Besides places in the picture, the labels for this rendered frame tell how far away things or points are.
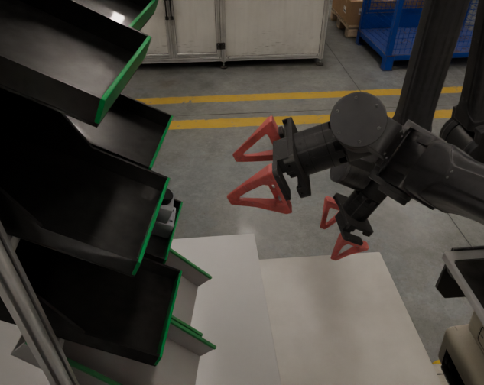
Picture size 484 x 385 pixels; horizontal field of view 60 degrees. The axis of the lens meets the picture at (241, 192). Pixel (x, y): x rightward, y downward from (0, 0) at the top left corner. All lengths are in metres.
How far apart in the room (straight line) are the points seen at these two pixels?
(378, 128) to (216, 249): 0.73
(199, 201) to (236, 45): 2.17
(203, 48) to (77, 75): 4.04
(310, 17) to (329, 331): 3.74
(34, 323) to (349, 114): 0.37
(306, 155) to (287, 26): 3.90
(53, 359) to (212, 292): 0.56
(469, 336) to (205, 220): 1.68
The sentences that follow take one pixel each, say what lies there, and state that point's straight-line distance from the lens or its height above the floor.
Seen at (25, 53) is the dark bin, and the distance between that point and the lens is 0.37.
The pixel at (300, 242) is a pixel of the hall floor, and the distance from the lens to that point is 2.35.
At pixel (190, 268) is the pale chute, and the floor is 1.04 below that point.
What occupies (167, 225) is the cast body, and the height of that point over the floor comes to 1.22.
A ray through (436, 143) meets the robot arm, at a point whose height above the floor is 1.42.
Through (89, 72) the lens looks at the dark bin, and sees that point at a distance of 0.37.
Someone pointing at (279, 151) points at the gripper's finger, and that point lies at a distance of 0.51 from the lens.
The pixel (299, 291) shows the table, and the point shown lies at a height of 0.86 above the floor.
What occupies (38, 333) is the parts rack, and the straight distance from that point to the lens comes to 0.48.
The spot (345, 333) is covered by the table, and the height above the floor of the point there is 0.86.
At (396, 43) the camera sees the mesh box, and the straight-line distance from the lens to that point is 4.56.
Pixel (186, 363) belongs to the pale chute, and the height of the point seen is 1.01.
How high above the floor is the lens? 1.65
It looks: 38 degrees down
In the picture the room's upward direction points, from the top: straight up
